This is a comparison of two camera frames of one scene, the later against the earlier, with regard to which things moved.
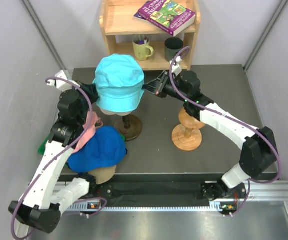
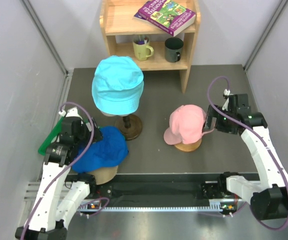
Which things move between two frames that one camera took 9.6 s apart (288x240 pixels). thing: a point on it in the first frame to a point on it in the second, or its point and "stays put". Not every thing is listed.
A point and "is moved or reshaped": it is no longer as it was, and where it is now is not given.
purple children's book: x=170 y=17 stays put
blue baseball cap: x=105 y=148 stays put
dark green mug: x=172 y=46 stays put
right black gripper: x=154 y=87 to x=213 y=112
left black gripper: x=91 y=89 to x=97 y=135
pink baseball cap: x=95 y=122 is moved or reshaped
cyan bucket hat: x=119 y=80 stays put
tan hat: x=103 y=174 stays put
